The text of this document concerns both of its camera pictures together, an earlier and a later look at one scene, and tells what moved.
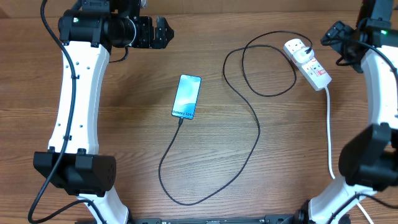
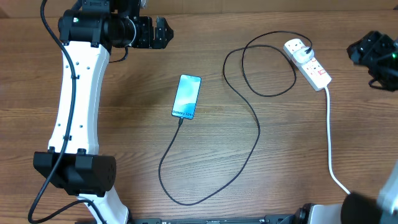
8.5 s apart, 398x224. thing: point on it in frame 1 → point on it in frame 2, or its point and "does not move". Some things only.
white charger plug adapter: x=301 y=56 does not move
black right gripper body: x=338 y=37 → x=382 y=65
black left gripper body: x=145 y=37 does not move
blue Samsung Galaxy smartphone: x=185 y=102 does not move
